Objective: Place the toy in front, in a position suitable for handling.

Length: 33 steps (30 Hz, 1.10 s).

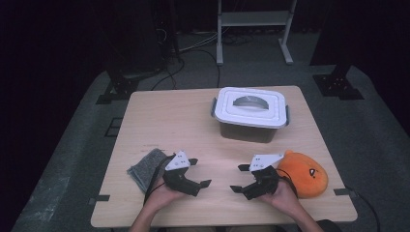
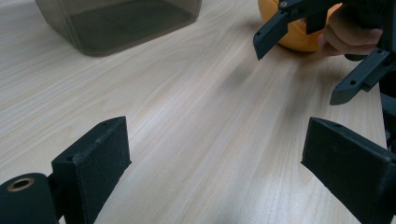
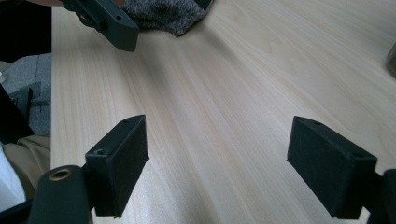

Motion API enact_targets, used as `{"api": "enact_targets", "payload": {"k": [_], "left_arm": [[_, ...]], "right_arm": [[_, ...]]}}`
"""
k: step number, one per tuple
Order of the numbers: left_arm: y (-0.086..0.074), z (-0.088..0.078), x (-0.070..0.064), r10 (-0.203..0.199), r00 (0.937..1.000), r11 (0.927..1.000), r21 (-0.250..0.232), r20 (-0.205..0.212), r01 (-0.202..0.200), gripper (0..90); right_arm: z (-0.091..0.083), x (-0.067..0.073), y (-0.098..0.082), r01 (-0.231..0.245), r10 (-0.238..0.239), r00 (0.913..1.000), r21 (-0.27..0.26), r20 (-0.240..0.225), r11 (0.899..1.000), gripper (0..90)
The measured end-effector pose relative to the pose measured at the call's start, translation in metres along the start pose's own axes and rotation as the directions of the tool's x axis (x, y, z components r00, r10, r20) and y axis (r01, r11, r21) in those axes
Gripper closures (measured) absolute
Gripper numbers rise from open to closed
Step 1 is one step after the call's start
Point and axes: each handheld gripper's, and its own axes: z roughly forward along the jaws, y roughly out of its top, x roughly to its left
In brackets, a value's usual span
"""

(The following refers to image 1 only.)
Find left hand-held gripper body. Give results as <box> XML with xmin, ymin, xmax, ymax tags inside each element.
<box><xmin>162</xmin><ymin>150</ymin><xmax>201</xmax><ymax>197</ymax></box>

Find white metal stand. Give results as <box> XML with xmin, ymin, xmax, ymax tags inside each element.
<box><xmin>216</xmin><ymin>0</ymin><xmax>298</xmax><ymax>67</ymax></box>

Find white floor cables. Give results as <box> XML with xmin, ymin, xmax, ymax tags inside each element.
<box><xmin>177</xmin><ymin>32</ymin><xmax>220</xmax><ymax>54</ymax></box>

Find thin black floor cable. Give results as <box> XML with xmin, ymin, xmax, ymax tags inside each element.
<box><xmin>346</xmin><ymin>187</ymin><xmax>382</xmax><ymax>232</ymax></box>

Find left hand-held gripper cable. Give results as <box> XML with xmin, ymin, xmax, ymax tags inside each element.
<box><xmin>143</xmin><ymin>154</ymin><xmax>177</xmax><ymax>206</ymax></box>

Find clear plastic storage box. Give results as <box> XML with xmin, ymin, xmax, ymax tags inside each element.
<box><xmin>211</xmin><ymin>98</ymin><xmax>290</xmax><ymax>144</ymax></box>

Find black floor tape frame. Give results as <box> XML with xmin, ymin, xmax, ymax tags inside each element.
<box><xmin>104</xmin><ymin>117</ymin><xmax>124</xmax><ymax>138</ymax></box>

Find person's left hand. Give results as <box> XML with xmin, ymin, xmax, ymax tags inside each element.
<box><xmin>146</xmin><ymin>178</ymin><xmax>188</xmax><ymax>212</ymax></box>

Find black looping floor cable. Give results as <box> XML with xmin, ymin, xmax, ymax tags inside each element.
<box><xmin>151</xmin><ymin>47</ymin><xmax>223</xmax><ymax>91</ymax></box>

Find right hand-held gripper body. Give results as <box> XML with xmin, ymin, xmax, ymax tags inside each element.
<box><xmin>243</xmin><ymin>153</ymin><xmax>284</xmax><ymax>201</ymax></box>

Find right hand-held gripper cable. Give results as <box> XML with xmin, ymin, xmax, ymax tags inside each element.
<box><xmin>277</xmin><ymin>167</ymin><xmax>299</xmax><ymax>198</ymax></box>

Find white container lid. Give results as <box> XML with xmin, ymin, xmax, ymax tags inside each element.
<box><xmin>211</xmin><ymin>86</ymin><xmax>290</xmax><ymax>130</ymax></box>

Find hand-held gripper cable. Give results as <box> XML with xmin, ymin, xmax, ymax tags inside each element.
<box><xmin>277</xmin><ymin>167</ymin><xmax>299</xmax><ymax>198</ymax></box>
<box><xmin>143</xmin><ymin>154</ymin><xmax>177</xmax><ymax>206</ymax></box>

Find black metal stand base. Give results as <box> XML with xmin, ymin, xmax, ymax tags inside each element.
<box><xmin>95</xmin><ymin>62</ymin><xmax>168</xmax><ymax>105</ymax></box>
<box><xmin>310</xmin><ymin>47</ymin><xmax>366</xmax><ymax>101</ymax></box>

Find grey fluffy cloth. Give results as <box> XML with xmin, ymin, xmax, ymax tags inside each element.
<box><xmin>126</xmin><ymin>148</ymin><xmax>169</xmax><ymax>194</ymax></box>

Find person's right hand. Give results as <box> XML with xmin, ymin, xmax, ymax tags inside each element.
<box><xmin>259</xmin><ymin>180</ymin><xmax>303</xmax><ymax>216</ymax></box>

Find orange plush toy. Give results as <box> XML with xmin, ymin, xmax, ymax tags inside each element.
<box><xmin>276</xmin><ymin>149</ymin><xmax>329</xmax><ymax>199</ymax></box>

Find black tape strip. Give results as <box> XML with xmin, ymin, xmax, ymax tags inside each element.
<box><xmin>333</xmin><ymin>188</ymin><xmax>358</xmax><ymax>198</ymax></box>
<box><xmin>88</xmin><ymin>194</ymin><xmax>111</xmax><ymax>206</ymax></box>

